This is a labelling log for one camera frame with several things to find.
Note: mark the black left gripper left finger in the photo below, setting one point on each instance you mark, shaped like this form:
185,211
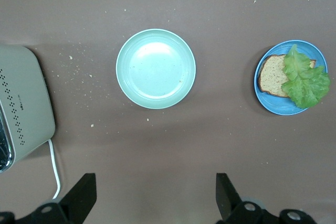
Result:
78,200

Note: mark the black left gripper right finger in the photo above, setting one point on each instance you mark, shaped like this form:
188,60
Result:
228,203

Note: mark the brown bread slice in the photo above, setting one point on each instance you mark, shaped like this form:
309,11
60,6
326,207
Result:
271,77

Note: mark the green lettuce leaf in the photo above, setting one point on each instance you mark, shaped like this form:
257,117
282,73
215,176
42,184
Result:
307,85

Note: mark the blue plate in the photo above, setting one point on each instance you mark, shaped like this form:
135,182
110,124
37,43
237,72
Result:
273,106

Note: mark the pale green plate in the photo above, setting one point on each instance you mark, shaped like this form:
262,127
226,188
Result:
156,69

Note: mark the beige and chrome toaster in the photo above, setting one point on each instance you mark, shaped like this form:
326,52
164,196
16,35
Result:
26,95

